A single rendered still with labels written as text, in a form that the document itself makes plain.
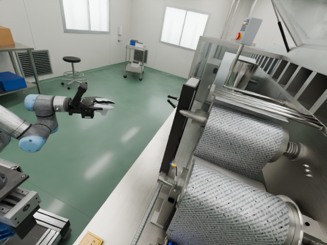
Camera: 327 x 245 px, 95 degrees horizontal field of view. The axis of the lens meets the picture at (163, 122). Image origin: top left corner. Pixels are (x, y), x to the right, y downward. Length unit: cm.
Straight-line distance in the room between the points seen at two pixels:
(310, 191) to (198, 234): 34
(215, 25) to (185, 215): 563
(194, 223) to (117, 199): 43
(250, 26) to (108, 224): 100
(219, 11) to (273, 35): 171
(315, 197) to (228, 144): 25
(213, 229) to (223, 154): 25
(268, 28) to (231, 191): 564
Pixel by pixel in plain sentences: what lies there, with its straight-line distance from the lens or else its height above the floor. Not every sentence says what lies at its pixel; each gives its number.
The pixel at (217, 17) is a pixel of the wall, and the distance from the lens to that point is 584.
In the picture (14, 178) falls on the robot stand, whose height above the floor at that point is 82.
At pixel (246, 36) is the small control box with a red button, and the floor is 164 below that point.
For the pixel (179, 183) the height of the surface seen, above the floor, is 127.
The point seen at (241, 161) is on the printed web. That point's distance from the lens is 63.
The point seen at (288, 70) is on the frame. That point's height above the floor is 153.
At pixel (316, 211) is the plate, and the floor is 130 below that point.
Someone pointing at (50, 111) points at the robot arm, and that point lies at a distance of 85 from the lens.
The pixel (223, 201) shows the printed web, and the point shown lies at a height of 130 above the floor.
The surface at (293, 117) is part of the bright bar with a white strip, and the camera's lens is 63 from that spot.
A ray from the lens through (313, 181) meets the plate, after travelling 62.
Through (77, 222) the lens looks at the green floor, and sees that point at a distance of 180.
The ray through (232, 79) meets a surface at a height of 143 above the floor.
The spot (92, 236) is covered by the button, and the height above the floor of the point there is 92.
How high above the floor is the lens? 162
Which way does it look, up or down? 33 degrees down
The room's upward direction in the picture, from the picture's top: 13 degrees clockwise
